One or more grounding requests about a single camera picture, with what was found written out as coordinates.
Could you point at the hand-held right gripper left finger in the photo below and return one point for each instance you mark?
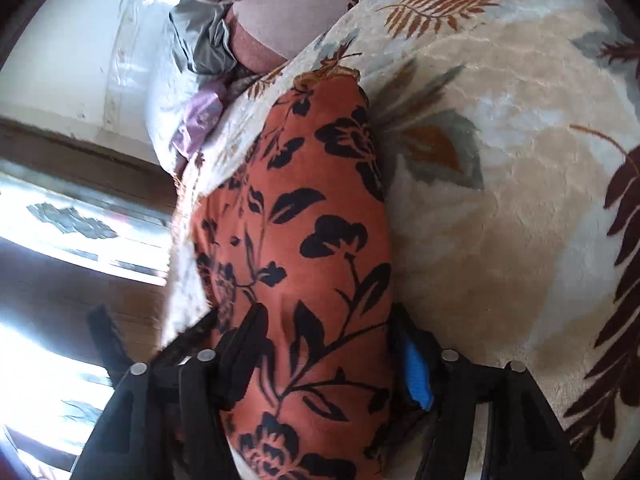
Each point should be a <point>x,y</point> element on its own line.
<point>245,352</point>

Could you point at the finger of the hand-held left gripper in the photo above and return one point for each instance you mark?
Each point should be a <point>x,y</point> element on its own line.
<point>107,335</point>
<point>187,332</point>

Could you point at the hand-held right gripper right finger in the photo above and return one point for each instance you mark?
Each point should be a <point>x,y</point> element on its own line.
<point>417,375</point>

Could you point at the orange floral garment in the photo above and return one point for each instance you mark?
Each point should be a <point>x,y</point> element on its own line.
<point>310,240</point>

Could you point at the window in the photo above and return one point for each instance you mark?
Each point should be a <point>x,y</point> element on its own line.
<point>65,220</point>

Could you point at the leaf print fleece blanket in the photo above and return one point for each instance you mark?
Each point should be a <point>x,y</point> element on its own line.
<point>500,210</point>

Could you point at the purple cloth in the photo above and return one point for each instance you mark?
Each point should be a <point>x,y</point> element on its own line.
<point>197,120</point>

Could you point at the grey pillow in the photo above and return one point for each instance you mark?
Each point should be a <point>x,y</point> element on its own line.
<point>200,35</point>

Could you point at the pink pillow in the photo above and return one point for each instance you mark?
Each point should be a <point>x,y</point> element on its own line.
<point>290,15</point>

